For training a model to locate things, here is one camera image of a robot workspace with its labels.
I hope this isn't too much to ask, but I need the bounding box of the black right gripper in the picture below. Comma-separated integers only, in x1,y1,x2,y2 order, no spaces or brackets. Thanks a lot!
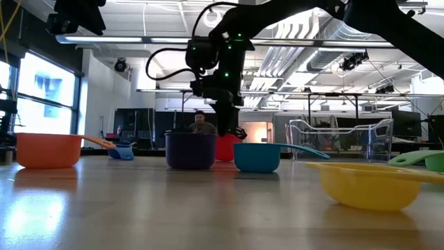
189,48,245,138

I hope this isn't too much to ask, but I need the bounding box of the red measuring cup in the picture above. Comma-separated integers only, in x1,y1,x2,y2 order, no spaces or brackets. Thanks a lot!
214,134,242,162

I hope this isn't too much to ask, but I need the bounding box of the teal measuring cup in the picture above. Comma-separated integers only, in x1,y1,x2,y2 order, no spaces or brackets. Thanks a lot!
232,142,331,174

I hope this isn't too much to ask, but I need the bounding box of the purple measuring cup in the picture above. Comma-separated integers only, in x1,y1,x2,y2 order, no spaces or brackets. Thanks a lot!
164,131,218,170

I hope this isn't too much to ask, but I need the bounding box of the small blue measuring cup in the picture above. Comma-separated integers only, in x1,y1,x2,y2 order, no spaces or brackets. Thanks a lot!
107,144,135,161

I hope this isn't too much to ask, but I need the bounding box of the orange measuring cup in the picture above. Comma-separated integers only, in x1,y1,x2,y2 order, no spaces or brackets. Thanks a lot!
15,133,117,170

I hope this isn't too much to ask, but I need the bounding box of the yellow measuring cup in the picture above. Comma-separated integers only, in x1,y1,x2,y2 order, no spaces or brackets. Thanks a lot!
305,162,444,212

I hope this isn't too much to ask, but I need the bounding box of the green measuring cup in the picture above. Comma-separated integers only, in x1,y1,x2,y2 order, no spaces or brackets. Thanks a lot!
388,149,444,174

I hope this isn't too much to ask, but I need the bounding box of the clear plastic basket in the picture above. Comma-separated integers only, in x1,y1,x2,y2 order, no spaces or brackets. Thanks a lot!
289,118,395,163

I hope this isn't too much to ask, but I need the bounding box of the person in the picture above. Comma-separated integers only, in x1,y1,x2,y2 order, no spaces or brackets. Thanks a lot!
189,110,219,135

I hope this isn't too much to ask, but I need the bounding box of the long ceiling light bar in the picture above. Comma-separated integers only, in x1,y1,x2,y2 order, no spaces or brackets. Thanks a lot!
55,34,396,49

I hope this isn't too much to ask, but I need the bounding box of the large bright window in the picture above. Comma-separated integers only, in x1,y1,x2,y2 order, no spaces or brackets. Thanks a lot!
0,51,83,136

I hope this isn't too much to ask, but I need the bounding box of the black equipment rack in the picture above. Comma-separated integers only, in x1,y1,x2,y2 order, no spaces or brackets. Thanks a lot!
0,86,18,164

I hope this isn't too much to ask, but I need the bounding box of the black monitor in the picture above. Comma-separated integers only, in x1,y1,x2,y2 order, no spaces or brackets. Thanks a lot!
393,109,420,138

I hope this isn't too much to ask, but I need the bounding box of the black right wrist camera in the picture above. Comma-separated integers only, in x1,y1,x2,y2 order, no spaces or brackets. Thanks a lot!
185,36,220,70

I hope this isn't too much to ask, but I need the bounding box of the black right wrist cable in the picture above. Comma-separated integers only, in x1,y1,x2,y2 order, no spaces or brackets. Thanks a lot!
145,47,195,81

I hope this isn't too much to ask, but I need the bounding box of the black background rig frame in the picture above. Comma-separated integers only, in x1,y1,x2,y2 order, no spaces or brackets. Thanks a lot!
137,89,444,153

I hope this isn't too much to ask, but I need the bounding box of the silver ventilation duct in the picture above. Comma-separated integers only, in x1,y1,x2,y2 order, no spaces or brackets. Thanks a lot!
307,17,396,72

